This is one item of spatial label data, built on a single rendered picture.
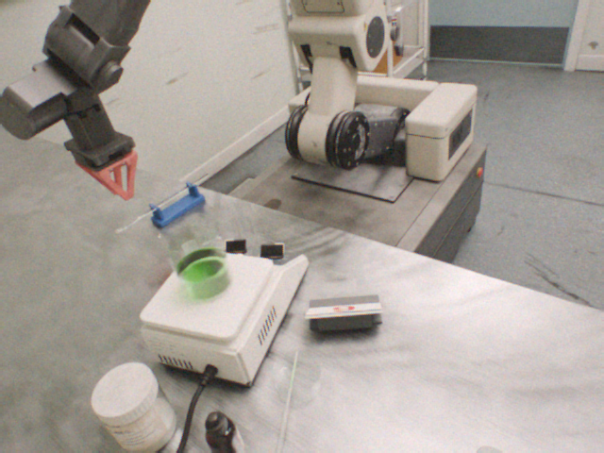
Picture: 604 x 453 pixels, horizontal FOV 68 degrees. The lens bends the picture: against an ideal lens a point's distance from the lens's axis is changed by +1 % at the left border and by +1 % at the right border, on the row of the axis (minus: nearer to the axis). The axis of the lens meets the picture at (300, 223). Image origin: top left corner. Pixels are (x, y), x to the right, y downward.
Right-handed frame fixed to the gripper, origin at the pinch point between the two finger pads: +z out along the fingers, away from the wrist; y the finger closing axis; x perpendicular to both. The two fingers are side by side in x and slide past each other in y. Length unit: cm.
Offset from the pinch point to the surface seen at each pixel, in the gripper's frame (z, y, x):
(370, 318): 7.2, 43.6, 5.4
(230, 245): 2.9, 23.0, 2.4
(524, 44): 71, -36, 285
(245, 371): 6.0, 37.3, -8.8
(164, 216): 8.1, 0.3, 4.7
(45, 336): 9.0, 7.9, -20.6
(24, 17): -12, -119, 36
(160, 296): 0.3, 25.7, -9.8
